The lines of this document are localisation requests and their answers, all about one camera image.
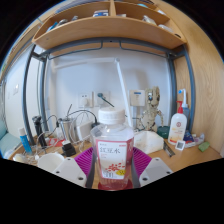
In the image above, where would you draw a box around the wooden shelf unit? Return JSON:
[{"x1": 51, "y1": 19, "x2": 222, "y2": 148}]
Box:
[{"x1": 31, "y1": 0, "x2": 188, "y2": 51}]

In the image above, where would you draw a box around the dark green pot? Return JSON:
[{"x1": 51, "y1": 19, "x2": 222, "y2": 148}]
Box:
[{"x1": 157, "y1": 125, "x2": 170, "y2": 139}]

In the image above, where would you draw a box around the black charger block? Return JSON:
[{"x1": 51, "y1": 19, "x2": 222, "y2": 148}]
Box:
[{"x1": 61, "y1": 140, "x2": 77, "y2": 157}]

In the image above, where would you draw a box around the white tissue pack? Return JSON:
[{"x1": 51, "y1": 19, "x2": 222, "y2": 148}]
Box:
[{"x1": 133, "y1": 130, "x2": 165, "y2": 155}]

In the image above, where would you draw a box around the blue tube white cap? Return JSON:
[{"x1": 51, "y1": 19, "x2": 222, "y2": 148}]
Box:
[{"x1": 18, "y1": 127, "x2": 33, "y2": 155}]

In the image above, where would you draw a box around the white pump bottle red nozzle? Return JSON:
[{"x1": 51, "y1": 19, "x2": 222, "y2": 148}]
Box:
[{"x1": 167, "y1": 100, "x2": 188, "y2": 146}]

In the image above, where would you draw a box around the bagged bread roll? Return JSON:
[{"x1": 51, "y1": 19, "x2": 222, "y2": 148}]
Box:
[{"x1": 12, "y1": 153, "x2": 29, "y2": 164}]

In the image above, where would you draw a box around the small white thermometer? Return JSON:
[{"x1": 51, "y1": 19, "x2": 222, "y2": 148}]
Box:
[{"x1": 174, "y1": 139, "x2": 186, "y2": 152}]

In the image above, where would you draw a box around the clear bottle with pink label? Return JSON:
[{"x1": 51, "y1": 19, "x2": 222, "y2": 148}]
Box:
[{"x1": 89, "y1": 107, "x2": 135, "y2": 191}]

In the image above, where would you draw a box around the white power adapter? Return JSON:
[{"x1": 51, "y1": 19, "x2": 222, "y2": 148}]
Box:
[{"x1": 74, "y1": 120, "x2": 96, "y2": 141}]

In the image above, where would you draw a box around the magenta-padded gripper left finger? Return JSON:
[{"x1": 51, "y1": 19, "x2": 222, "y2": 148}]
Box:
[{"x1": 52, "y1": 146, "x2": 98, "y2": 188}]

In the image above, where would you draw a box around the grey metal bed frame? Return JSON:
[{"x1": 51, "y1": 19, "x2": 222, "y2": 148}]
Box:
[{"x1": 21, "y1": 37, "x2": 196, "y2": 144}]

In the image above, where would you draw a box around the bed with checked sheet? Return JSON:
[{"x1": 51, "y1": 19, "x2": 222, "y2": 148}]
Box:
[{"x1": 0, "y1": 119, "x2": 22, "y2": 158}]

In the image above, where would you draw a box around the black electric shaver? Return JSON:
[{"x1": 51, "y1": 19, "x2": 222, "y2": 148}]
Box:
[{"x1": 32, "y1": 115, "x2": 48, "y2": 148}]

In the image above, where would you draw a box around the white wall box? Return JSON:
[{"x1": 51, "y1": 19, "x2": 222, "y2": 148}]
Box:
[{"x1": 129, "y1": 89, "x2": 146, "y2": 108}]

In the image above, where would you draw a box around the tree creature figurine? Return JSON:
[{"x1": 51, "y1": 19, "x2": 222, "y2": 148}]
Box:
[{"x1": 137, "y1": 86, "x2": 165, "y2": 133}]

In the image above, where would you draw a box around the clear spray bottle white nozzle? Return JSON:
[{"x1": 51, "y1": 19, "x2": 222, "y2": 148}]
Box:
[{"x1": 177, "y1": 88, "x2": 191, "y2": 131}]

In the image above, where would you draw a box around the white desk lamp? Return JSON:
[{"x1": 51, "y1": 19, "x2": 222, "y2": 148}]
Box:
[{"x1": 51, "y1": 57, "x2": 134, "y2": 128}]

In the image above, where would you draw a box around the small green packet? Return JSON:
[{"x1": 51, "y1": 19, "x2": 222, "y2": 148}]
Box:
[{"x1": 198, "y1": 141, "x2": 211, "y2": 153}]

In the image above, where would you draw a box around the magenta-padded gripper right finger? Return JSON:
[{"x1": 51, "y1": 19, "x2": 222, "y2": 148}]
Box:
[{"x1": 131, "y1": 146, "x2": 174, "y2": 188}]

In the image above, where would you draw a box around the white wall socket with plug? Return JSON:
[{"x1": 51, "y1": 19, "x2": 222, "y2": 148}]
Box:
[{"x1": 93, "y1": 90, "x2": 112, "y2": 108}]

